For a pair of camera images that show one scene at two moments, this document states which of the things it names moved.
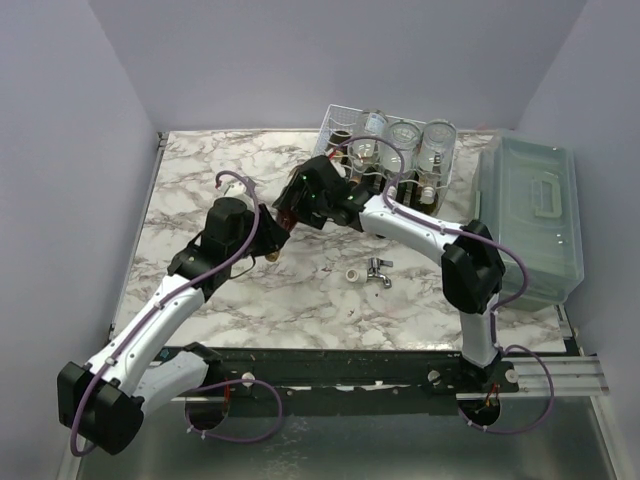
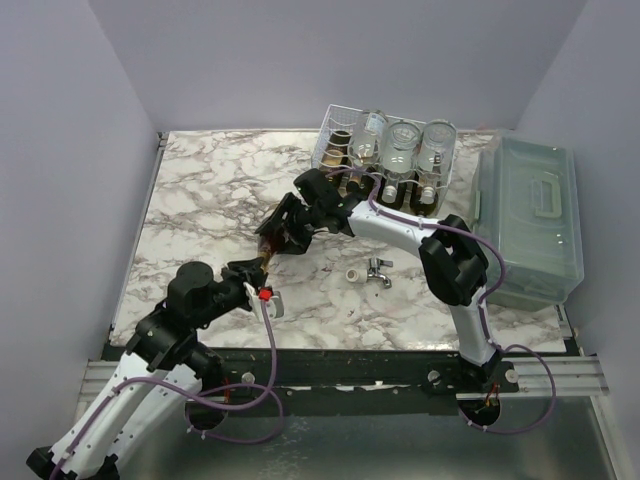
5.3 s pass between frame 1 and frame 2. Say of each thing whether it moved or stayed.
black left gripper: moved
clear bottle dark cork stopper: stayed
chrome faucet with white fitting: stayed
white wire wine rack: stayed
